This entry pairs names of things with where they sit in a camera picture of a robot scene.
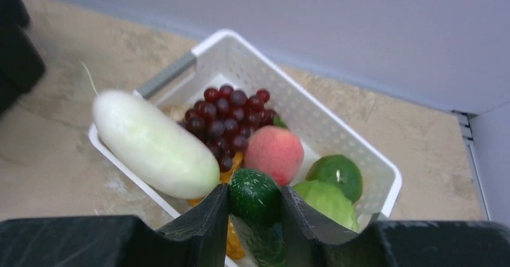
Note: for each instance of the dark green cucumber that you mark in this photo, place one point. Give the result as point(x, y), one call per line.
point(255, 210)

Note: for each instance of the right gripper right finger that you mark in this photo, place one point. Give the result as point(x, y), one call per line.
point(312, 239)

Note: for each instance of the green cabbage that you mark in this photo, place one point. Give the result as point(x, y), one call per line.
point(329, 200)

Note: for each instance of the white radish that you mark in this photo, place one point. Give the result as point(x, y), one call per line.
point(153, 146)

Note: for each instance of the red grape bunch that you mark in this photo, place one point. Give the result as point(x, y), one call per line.
point(224, 119)

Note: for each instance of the black plastic toolbox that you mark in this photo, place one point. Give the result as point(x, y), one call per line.
point(21, 64)

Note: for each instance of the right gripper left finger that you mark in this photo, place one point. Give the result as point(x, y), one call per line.
point(196, 238)

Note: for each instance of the pink peach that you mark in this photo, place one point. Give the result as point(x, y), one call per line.
point(275, 151)

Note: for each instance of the green lime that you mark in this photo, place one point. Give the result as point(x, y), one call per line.
point(340, 171)

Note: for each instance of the green leafy vegetable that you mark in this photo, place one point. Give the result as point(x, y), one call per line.
point(277, 121)

